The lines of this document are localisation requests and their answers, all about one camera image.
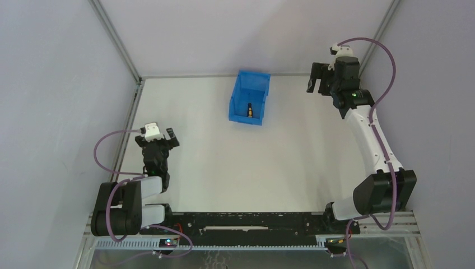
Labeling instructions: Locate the black yellow screwdriver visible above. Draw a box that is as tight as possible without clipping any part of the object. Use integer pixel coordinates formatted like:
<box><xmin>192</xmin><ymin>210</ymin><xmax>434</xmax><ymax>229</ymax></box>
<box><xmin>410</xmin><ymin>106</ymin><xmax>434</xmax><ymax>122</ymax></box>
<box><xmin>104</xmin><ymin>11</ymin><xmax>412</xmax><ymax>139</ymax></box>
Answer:
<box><xmin>247</xmin><ymin>103</ymin><xmax>253</xmax><ymax>118</ymax></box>

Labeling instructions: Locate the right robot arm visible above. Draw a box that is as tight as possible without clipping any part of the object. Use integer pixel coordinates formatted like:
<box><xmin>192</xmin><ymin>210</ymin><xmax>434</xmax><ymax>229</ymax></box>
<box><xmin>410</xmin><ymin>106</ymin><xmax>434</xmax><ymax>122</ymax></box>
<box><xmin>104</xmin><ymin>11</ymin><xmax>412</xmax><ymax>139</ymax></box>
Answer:
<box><xmin>307</xmin><ymin>56</ymin><xmax>417</xmax><ymax>222</ymax></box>

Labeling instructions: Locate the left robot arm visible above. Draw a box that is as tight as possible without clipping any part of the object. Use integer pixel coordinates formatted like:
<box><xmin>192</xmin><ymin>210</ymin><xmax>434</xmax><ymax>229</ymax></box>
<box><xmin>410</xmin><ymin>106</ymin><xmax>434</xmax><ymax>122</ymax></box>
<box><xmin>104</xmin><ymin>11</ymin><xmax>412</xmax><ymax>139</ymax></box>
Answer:
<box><xmin>90</xmin><ymin>123</ymin><xmax>180</xmax><ymax>242</ymax></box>

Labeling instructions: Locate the blue plastic bin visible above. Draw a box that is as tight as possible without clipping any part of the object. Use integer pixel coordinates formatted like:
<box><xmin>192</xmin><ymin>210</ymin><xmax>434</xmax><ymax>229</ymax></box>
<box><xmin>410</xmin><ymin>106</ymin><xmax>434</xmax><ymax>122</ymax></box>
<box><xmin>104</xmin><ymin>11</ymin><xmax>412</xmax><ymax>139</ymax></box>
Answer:
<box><xmin>228</xmin><ymin>70</ymin><xmax>271</xmax><ymax>126</ymax></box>

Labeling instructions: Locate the small electronics board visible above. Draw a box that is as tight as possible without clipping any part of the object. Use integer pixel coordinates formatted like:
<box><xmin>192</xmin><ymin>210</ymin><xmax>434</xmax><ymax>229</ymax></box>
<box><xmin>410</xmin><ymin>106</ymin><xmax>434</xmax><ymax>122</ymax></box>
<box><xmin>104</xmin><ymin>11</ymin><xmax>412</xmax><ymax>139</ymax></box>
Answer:
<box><xmin>159</xmin><ymin>238</ymin><xmax>179</xmax><ymax>248</ymax></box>

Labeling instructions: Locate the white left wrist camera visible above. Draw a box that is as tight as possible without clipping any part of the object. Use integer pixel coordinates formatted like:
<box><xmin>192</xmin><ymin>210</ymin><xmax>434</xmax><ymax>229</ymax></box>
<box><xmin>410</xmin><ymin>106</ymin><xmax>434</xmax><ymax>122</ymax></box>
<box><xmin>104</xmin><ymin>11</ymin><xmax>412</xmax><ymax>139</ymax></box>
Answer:
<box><xmin>144</xmin><ymin>122</ymin><xmax>164</xmax><ymax>142</ymax></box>

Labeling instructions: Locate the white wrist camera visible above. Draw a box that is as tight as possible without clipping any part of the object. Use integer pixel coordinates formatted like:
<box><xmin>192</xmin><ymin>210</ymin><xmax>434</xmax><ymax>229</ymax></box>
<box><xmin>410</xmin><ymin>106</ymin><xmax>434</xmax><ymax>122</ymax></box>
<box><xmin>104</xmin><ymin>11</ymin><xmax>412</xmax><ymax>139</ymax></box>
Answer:
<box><xmin>144</xmin><ymin>122</ymin><xmax>164</xmax><ymax>142</ymax></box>
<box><xmin>328</xmin><ymin>43</ymin><xmax>354</xmax><ymax>71</ymax></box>

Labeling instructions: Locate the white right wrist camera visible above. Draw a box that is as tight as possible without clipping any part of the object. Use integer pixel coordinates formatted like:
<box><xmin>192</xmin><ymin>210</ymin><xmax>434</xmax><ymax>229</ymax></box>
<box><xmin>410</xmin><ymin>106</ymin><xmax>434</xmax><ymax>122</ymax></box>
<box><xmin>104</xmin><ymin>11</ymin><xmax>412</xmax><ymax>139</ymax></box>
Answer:
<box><xmin>328</xmin><ymin>43</ymin><xmax>354</xmax><ymax>71</ymax></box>

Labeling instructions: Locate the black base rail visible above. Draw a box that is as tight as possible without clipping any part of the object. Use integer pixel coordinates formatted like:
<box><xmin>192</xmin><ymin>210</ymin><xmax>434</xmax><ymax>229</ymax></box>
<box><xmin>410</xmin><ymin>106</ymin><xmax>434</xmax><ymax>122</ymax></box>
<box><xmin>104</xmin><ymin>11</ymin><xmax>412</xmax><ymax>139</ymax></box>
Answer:
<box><xmin>161</xmin><ymin>212</ymin><xmax>348</xmax><ymax>244</ymax></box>

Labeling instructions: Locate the grey slotted cable duct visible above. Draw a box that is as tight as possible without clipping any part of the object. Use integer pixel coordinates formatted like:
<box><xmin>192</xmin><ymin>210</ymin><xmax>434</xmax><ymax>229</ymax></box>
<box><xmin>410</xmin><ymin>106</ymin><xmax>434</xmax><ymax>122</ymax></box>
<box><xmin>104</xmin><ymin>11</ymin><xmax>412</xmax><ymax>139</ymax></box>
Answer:
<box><xmin>95</xmin><ymin>238</ymin><xmax>327</xmax><ymax>251</ymax></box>

